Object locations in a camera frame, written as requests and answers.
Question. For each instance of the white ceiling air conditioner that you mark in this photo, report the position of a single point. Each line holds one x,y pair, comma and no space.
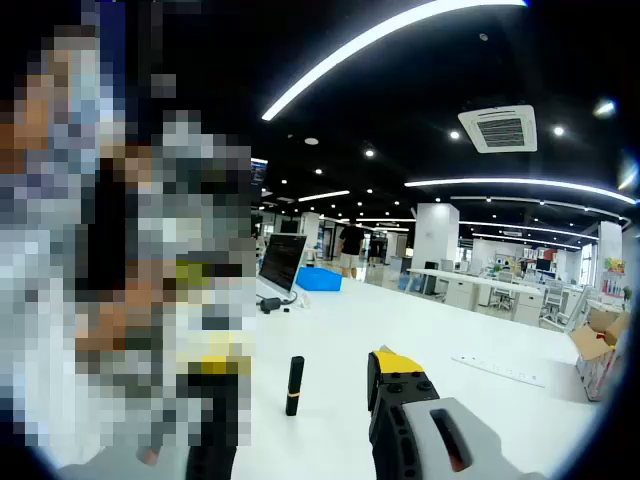
497,129

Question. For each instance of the silver laptop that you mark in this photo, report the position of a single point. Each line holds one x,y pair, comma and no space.
282,260

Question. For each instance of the row of white desks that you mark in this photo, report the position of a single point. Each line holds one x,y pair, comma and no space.
475,290

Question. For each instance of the white mesh office chair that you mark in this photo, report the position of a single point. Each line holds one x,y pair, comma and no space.
552,300

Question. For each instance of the overhead display screen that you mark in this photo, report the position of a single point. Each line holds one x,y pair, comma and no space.
259,172

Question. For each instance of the blue plastic bin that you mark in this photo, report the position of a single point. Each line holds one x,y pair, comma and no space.
320,279

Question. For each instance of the black power adapter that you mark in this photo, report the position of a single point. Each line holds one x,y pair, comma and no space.
270,304

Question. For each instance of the colourful display shelf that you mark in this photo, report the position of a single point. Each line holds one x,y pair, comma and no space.
614,277

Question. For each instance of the black lipstick cap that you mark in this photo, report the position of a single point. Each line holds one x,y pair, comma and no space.
297,372

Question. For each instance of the long ceiling light strip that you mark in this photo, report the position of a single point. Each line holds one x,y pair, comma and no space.
292,92

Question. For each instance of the curved ceiling light strip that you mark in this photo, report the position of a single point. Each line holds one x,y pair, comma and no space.
475,181

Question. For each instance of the white power strip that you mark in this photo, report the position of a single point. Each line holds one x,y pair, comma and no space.
500,371

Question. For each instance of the open cardboard box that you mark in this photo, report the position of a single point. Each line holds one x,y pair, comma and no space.
595,345

